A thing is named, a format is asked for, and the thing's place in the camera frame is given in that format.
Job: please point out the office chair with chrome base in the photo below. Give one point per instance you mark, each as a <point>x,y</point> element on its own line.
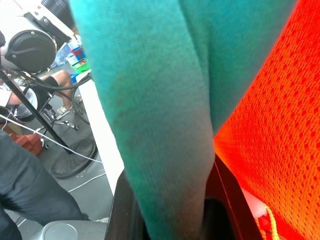
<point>58,117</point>

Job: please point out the seated person in white shirt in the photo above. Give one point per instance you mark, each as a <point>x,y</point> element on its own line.
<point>61,81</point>

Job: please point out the blue plastic box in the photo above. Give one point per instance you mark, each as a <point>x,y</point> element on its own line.
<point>78,51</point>

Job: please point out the person in dark trousers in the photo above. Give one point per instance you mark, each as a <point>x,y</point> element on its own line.
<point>27,185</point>

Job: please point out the red-brown box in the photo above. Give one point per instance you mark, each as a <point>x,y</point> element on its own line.
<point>28,143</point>

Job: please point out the teal knit cloth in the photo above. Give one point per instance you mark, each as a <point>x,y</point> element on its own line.
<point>160,100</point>

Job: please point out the black stand with round base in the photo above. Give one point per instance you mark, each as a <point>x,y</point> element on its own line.
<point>75,160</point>

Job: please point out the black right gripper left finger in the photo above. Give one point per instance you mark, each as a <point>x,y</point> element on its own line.
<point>125,215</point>

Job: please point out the silver robot body, black joint cap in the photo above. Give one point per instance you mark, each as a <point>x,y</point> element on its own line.
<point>27,37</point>

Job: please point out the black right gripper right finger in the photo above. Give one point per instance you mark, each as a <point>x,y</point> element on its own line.
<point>225,207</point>

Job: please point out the silver round robot part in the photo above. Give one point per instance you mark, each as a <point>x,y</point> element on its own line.
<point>65,231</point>

